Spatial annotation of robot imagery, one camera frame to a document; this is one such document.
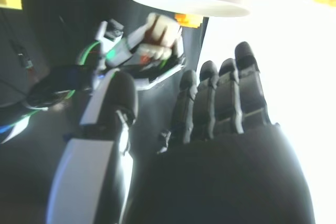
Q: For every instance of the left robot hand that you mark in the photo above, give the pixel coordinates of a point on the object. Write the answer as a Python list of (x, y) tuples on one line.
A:
[(223, 176)]

